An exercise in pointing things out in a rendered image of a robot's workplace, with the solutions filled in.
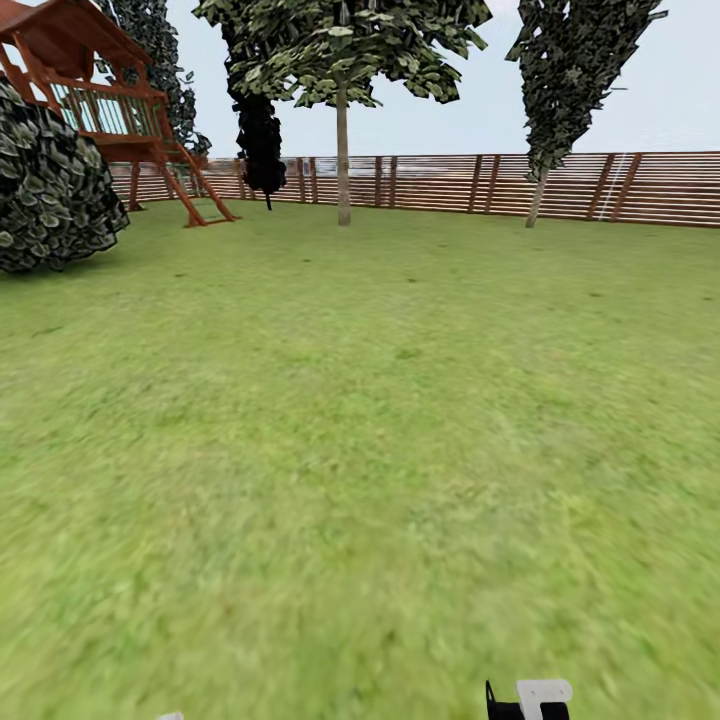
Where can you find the tree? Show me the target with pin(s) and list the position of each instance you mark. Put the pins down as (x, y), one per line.
(145, 24)
(259, 136)
(568, 67)
(332, 48)

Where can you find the bush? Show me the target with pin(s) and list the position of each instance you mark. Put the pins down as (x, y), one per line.
(57, 200)

